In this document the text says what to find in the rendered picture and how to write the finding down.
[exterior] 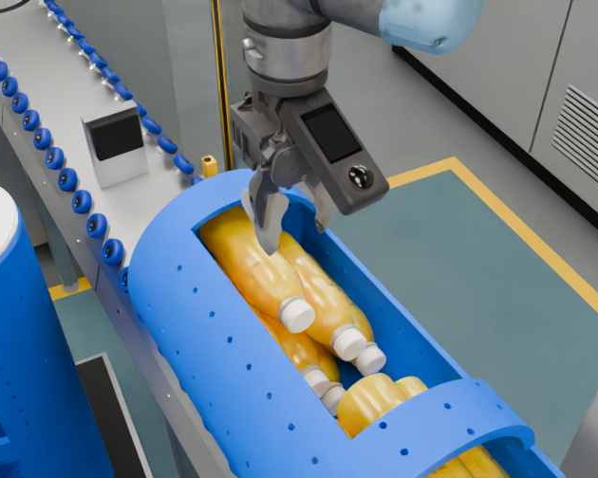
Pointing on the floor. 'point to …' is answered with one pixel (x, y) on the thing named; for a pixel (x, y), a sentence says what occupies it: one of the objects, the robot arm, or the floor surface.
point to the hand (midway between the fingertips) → (298, 239)
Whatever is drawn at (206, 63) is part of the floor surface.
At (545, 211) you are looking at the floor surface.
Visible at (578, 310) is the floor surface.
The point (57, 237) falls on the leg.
